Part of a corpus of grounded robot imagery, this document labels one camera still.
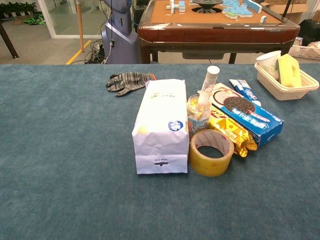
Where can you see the clear glass jar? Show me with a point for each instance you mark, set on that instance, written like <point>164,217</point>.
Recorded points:
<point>198,126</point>

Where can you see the brown mahjong table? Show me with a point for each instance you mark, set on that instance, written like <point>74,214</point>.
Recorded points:
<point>215,33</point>

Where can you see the green potted plants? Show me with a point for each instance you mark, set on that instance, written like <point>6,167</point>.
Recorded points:
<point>17,8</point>

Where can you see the black bag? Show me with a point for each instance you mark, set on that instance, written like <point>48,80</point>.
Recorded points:
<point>310,31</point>

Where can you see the gold foil snack packet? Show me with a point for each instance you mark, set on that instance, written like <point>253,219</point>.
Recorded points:
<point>232,132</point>

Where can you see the dark table leg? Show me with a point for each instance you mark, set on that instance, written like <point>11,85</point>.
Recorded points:
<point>8,42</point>

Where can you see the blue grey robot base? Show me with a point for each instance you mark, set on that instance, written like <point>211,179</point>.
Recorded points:
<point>120,37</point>

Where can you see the grey striped work glove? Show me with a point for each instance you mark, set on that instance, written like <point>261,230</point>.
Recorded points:
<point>127,81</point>

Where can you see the wooden pole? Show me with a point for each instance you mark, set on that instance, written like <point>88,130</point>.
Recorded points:
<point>80,25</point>

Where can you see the white plastic crate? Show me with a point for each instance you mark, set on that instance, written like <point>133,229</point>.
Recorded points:
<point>306,52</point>

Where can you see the blue cookie box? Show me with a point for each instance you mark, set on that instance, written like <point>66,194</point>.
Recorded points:
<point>260,122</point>

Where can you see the blue white mahjong tile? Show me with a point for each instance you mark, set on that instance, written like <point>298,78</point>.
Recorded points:
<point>263,19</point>

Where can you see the yellow packing tape roll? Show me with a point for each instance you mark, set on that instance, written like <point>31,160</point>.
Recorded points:
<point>210,168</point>

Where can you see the yellow sponge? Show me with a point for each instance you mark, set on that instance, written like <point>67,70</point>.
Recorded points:
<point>288,71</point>

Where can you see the white paper cup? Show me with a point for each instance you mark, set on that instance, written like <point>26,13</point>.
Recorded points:
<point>268,60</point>

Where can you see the green cloth heap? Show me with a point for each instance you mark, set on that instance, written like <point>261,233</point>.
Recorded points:
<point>35,20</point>

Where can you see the cardboard box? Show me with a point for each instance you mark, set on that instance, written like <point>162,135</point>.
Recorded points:
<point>296,8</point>

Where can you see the white paper bag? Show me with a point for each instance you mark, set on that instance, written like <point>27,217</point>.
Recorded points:
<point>161,120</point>

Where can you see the white blue toothpaste tube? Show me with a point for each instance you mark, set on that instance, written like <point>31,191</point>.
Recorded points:
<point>243,87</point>

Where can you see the black mahjong table hub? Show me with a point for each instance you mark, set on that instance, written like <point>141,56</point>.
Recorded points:
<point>207,5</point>

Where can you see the beige plastic basket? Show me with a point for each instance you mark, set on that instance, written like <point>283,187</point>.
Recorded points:
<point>287,93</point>

